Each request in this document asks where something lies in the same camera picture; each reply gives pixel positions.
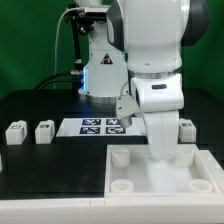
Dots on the white front fence bar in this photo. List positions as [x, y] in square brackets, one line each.
[168, 210]

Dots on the white square table top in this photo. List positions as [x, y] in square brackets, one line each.
[131, 172]

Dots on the black camera stand pole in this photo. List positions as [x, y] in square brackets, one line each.
[77, 72]

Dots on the white part at left edge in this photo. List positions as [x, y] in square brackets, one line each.
[1, 166]

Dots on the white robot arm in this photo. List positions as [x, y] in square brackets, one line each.
[135, 62]

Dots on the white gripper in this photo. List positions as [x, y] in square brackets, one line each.
[160, 101]

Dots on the white sheet with markers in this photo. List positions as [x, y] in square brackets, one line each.
[83, 127]

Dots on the black camera on stand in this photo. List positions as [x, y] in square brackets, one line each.
[97, 13]

